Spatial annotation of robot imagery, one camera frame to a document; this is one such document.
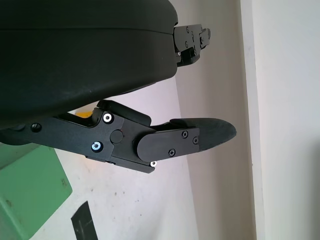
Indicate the black tape strip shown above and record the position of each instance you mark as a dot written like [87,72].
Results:
[85,221]

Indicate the yellow wooden block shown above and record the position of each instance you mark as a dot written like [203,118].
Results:
[83,114]

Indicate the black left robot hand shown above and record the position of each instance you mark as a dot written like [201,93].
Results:
[75,62]

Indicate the green wooden block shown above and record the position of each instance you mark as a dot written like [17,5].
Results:
[30,190]

